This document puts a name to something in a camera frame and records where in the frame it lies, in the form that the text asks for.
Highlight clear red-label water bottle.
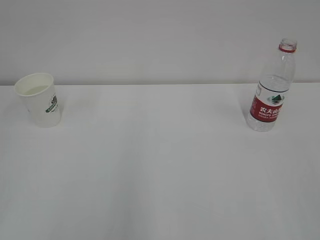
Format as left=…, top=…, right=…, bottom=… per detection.
left=246, top=38, right=298, bottom=132

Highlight white paper coffee cup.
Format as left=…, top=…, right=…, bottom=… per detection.
left=14, top=73, right=61, bottom=128

